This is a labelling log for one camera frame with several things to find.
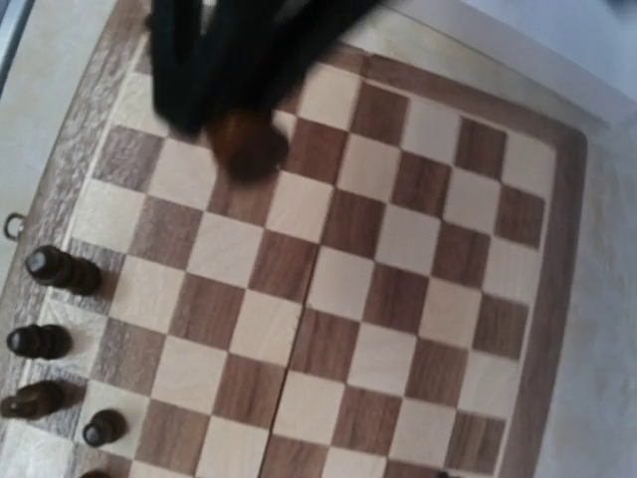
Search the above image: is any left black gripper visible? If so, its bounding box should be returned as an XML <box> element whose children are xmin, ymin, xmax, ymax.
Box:
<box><xmin>148</xmin><ymin>0</ymin><xmax>379</xmax><ymax>135</ymax></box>

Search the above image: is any dark chess king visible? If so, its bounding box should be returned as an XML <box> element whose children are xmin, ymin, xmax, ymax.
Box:
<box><xmin>1</xmin><ymin>380</ymin><xmax>74</xmax><ymax>420</ymax></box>

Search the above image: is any dark chess bishop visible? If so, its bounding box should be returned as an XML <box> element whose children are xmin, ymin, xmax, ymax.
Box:
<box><xmin>24</xmin><ymin>245</ymin><xmax>103</xmax><ymax>296</ymax></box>
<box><xmin>204</xmin><ymin>111</ymin><xmax>290</xmax><ymax>184</ymax></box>

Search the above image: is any dark chess pawn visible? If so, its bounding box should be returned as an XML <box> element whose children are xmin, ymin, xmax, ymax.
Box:
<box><xmin>80</xmin><ymin>469</ymin><xmax>110</xmax><ymax>478</ymax></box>
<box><xmin>82</xmin><ymin>408</ymin><xmax>127</xmax><ymax>447</ymax></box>

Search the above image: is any dark chess queen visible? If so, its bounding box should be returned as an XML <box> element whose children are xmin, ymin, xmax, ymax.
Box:
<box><xmin>6</xmin><ymin>325</ymin><xmax>72</xmax><ymax>360</ymax></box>

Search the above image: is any wooden chess board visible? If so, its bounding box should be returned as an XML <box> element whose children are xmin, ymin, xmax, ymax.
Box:
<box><xmin>1</xmin><ymin>1</ymin><xmax>587</xmax><ymax>477</ymax></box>

